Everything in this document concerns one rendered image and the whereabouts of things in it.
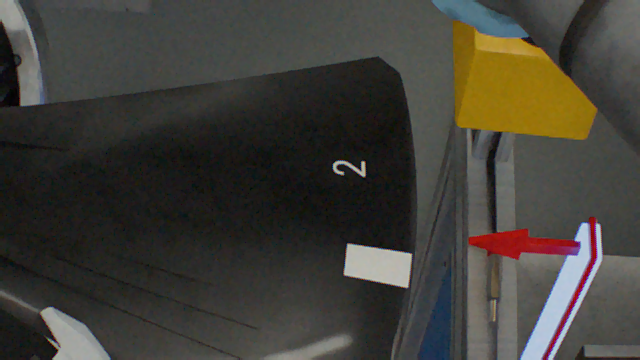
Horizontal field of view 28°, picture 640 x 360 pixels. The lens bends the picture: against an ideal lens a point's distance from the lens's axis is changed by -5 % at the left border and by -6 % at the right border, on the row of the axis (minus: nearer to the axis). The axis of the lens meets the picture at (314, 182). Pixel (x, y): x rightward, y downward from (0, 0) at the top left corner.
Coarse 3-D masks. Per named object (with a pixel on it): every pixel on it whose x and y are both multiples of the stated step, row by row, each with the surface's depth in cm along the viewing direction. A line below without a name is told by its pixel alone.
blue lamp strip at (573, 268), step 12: (576, 240) 66; (588, 252) 64; (564, 264) 69; (576, 264) 66; (564, 276) 68; (576, 276) 66; (564, 288) 68; (552, 300) 71; (564, 300) 68; (552, 312) 70; (540, 324) 73; (552, 324) 70; (540, 336) 73; (528, 348) 76; (540, 348) 73
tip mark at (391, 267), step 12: (348, 252) 65; (360, 252) 65; (372, 252) 65; (384, 252) 65; (396, 252) 65; (348, 264) 65; (360, 264) 65; (372, 264) 65; (384, 264) 65; (396, 264) 65; (408, 264) 65; (360, 276) 65; (372, 276) 65; (384, 276) 65; (396, 276) 65; (408, 276) 65
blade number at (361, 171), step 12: (324, 156) 67; (336, 156) 67; (348, 156) 67; (360, 156) 67; (372, 156) 67; (324, 168) 67; (336, 168) 67; (348, 168) 67; (360, 168) 67; (372, 168) 67; (324, 180) 66; (336, 180) 66; (348, 180) 67; (360, 180) 67; (372, 180) 67
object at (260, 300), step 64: (384, 64) 70; (0, 128) 66; (64, 128) 66; (128, 128) 67; (192, 128) 67; (256, 128) 67; (320, 128) 68; (384, 128) 68; (0, 192) 63; (64, 192) 64; (128, 192) 65; (192, 192) 65; (256, 192) 66; (320, 192) 66; (384, 192) 67; (0, 256) 61; (64, 256) 62; (128, 256) 63; (192, 256) 63; (256, 256) 64; (320, 256) 65; (128, 320) 62; (192, 320) 62; (256, 320) 63; (320, 320) 64; (384, 320) 64
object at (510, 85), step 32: (480, 64) 88; (512, 64) 87; (544, 64) 87; (480, 96) 91; (512, 96) 90; (544, 96) 90; (576, 96) 90; (480, 128) 94; (512, 128) 93; (544, 128) 93; (576, 128) 93
